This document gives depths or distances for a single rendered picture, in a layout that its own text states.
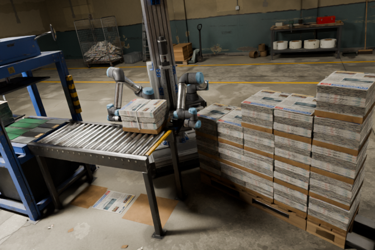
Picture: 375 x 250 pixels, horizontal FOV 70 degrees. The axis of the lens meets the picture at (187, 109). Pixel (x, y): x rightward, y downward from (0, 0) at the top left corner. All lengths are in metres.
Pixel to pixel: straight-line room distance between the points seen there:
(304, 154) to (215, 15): 7.47
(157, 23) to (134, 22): 7.52
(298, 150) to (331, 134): 0.30
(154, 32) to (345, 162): 2.16
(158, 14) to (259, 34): 6.23
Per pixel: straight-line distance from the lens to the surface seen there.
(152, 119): 2.41
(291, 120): 2.13
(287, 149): 2.26
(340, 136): 2.06
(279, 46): 8.38
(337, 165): 2.17
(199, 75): 2.61
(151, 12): 3.04
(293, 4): 8.83
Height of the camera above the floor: 1.90
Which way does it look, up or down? 22 degrees down
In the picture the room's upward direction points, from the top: 7 degrees counter-clockwise
